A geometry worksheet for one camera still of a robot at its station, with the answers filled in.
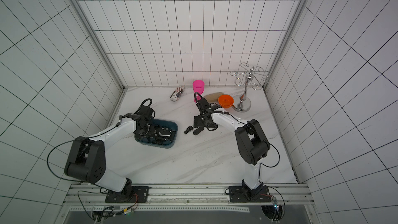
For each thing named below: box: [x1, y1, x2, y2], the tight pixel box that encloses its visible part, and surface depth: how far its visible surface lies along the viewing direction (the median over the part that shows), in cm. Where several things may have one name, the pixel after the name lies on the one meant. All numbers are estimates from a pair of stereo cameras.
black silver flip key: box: [158, 130, 177, 142], surface depth 93 cm
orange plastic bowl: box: [217, 94, 235, 109], surface depth 109 cm
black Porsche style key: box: [192, 126, 205, 136], surface depth 96 cm
